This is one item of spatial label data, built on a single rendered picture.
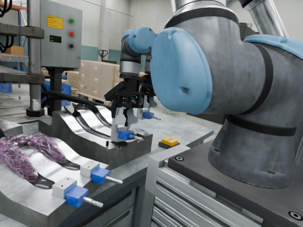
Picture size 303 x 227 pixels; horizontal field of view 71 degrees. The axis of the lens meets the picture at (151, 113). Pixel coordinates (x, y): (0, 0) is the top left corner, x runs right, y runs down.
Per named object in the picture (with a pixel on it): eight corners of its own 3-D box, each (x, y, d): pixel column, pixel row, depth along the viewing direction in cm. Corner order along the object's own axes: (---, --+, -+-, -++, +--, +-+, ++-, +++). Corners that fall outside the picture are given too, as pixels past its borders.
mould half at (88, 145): (150, 152, 97) (154, 124, 93) (107, 172, 76) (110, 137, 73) (83, 121, 124) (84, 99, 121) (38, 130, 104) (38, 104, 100)
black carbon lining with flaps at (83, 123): (133, 136, 94) (135, 115, 91) (105, 146, 81) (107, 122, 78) (84, 116, 113) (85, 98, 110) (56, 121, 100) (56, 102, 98)
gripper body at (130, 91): (130, 109, 72) (133, 73, 71) (112, 106, 77) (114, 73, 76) (143, 110, 78) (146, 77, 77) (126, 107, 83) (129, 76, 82)
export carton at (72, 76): (92, 88, 599) (93, 74, 589) (78, 89, 565) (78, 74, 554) (79, 84, 636) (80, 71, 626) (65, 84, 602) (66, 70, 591)
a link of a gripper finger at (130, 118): (136, 133, 79) (134, 110, 76) (124, 131, 82) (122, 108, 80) (141, 131, 81) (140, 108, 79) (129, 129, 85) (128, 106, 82)
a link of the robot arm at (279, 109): (316, 129, 35) (345, 44, 32) (253, 128, 31) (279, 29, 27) (259, 109, 46) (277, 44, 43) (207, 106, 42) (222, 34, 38)
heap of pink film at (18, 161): (73, 158, 71) (74, 137, 69) (26, 186, 54) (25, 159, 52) (15, 140, 78) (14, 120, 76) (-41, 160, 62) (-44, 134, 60)
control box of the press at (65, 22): (78, 194, 183) (86, 9, 145) (43, 212, 158) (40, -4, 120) (64, 183, 195) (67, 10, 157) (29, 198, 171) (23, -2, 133)
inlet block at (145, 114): (162, 123, 106) (163, 113, 105) (156, 125, 102) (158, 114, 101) (142, 116, 113) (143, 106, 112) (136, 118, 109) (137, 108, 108)
